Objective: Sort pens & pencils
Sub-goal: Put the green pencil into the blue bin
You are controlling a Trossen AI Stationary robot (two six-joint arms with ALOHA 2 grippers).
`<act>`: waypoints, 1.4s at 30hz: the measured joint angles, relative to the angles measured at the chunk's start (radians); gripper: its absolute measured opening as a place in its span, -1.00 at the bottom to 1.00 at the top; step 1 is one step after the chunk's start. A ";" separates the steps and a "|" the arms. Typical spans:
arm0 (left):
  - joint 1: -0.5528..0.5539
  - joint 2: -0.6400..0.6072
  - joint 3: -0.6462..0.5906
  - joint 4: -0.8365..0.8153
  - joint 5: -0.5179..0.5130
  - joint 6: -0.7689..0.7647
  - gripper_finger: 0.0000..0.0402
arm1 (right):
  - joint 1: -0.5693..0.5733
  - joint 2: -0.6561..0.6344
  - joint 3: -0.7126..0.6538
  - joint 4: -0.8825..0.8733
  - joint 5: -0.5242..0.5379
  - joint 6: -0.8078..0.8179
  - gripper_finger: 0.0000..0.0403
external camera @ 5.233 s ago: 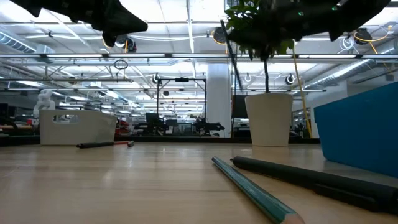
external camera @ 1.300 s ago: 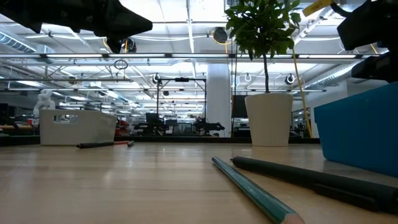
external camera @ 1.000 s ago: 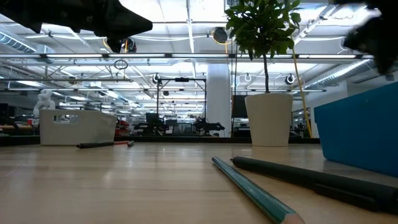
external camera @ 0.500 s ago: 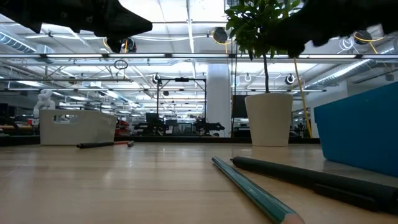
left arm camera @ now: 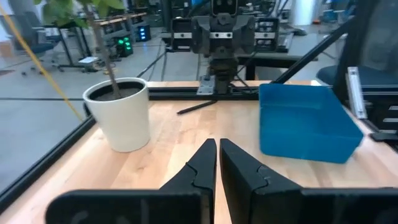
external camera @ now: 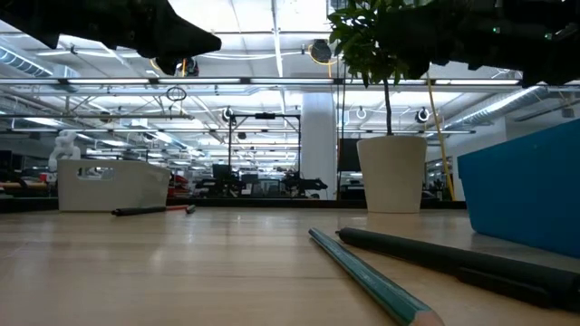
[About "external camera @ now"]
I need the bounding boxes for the yellow cable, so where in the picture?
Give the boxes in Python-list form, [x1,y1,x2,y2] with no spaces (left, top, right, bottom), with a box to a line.
[424,72,456,202]

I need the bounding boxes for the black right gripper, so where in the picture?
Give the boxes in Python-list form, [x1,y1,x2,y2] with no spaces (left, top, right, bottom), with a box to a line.
[376,0,525,82]

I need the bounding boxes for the white plant pot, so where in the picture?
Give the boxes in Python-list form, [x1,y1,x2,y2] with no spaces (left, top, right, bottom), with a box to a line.
[356,134,429,215]

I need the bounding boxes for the white plastic bin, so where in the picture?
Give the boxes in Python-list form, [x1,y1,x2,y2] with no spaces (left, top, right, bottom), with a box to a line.
[57,158,172,213]

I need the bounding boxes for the blue plastic tray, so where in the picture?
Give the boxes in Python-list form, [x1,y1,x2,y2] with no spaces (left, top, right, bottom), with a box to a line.
[456,118,580,259]

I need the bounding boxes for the black rig frame with camera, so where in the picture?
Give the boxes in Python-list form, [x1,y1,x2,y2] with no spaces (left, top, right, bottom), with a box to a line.
[227,111,303,182]

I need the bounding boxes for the brown cardboard tube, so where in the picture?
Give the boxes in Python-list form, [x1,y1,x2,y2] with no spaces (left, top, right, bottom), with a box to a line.
[0,180,49,190]

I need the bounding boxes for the black hanging cable coil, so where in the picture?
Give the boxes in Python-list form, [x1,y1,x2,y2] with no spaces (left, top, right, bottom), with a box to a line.
[165,85,188,103]

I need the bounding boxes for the black monitor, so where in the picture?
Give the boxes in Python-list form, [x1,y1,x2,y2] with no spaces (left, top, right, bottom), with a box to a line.
[337,138,363,173]

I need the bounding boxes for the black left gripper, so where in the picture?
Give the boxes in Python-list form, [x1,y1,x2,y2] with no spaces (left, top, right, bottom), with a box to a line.
[61,0,223,77]

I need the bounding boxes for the long ceiling light strip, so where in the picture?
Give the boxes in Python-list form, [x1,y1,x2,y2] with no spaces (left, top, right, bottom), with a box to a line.
[0,76,522,87]

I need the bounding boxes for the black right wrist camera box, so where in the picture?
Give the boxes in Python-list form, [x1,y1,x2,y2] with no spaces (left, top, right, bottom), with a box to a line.
[470,0,525,42]

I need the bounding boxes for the black aluminium rig frame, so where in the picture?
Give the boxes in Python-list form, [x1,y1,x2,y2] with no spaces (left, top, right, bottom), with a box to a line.
[0,196,468,214]

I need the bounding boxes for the green leafy plant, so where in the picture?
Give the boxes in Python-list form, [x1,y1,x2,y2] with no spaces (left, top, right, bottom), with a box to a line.
[326,0,436,137]

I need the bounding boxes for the green pencil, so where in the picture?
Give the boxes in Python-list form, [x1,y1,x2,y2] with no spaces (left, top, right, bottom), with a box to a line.
[308,227,446,326]

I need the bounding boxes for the black pen with white print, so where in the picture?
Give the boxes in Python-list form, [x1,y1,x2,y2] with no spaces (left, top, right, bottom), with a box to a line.
[111,206,168,217]

